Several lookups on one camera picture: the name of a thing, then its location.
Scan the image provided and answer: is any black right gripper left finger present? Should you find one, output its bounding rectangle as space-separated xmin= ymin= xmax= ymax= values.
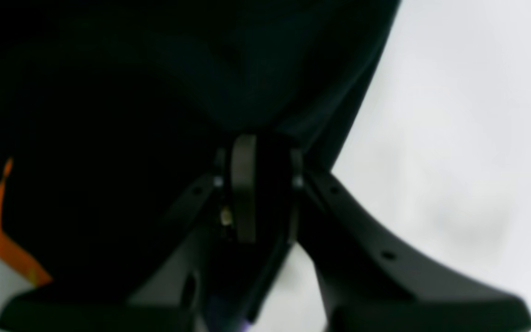
xmin=0 ymin=134 xmax=259 ymax=332

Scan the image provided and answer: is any black t-shirt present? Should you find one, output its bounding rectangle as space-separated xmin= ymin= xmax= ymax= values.
xmin=0 ymin=0 xmax=400 ymax=285

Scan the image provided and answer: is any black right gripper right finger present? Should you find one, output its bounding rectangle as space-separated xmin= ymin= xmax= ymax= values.
xmin=267 ymin=135 xmax=531 ymax=332

